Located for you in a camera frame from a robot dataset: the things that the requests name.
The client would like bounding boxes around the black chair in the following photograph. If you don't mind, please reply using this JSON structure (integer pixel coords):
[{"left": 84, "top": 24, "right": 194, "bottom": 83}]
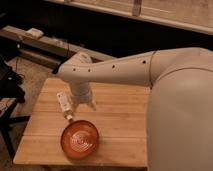
[{"left": 0, "top": 56, "right": 29, "bottom": 159}]

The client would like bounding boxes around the orange ceramic bowl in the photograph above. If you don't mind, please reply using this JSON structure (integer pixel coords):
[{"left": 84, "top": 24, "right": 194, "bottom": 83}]
[{"left": 60, "top": 120, "right": 99, "bottom": 159}]

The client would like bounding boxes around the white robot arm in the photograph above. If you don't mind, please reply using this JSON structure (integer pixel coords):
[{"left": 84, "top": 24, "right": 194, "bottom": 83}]
[{"left": 57, "top": 47, "right": 213, "bottom": 171}]

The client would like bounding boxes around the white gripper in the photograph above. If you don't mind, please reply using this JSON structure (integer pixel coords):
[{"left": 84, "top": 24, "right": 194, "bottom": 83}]
[{"left": 69, "top": 82, "right": 96, "bottom": 112}]

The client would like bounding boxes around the long wooden beam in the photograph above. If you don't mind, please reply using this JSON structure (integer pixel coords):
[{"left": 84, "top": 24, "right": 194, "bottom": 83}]
[{"left": 0, "top": 25, "right": 113, "bottom": 61}]

